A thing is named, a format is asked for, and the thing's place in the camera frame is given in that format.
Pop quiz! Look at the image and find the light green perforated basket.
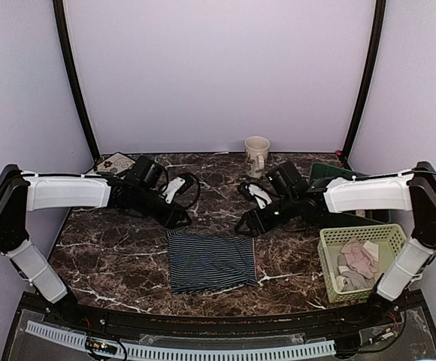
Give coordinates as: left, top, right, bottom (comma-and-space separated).
317, 223, 424, 305

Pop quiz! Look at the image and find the pink cloth in basket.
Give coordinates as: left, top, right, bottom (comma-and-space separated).
341, 238, 380, 278

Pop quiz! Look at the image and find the dark green divided organizer tray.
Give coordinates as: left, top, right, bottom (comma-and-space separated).
307, 162, 392, 226

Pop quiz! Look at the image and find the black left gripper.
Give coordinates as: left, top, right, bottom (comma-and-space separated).
133, 187, 192, 229

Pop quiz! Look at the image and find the grey cloth in basket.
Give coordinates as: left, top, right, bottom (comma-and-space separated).
335, 254, 375, 292

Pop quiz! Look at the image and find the floral square ceramic plate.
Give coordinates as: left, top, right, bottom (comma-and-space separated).
87, 152, 135, 175

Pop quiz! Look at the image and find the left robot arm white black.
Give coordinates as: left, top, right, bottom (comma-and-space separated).
0, 164, 194, 328

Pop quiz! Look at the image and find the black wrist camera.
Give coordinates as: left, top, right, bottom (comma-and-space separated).
131, 156, 165, 188
266, 161, 302, 196

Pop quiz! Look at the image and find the black frame post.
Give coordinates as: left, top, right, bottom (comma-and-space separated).
341, 0, 386, 164
52, 0, 101, 161

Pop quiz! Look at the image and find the grey slotted cable duct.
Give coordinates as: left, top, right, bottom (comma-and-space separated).
24, 320, 336, 360

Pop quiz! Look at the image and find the left black frame post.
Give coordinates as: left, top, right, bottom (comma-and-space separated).
52, 0, 101, 161

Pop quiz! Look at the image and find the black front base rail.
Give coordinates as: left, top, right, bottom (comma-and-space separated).
18, 291, 429, 341

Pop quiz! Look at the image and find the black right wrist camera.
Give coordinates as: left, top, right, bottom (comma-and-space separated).
266, 161, 302, 196

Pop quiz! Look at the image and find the cream ceramic mug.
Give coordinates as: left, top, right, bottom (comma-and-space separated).
244, 136, 271, 179

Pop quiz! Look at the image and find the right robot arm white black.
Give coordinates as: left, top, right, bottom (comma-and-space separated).
235, 161, 436, 326

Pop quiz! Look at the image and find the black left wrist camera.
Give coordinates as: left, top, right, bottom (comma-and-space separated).
131, 156, 165, 188

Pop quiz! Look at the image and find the right black frame post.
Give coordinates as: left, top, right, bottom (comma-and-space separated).
341, 0, 386, 164

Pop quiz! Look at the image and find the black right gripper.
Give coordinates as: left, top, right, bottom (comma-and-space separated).
235, 192, 300, 237

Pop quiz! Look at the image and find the navy striped boxer underwear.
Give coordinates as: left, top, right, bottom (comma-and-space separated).
166, 231, 258, 294

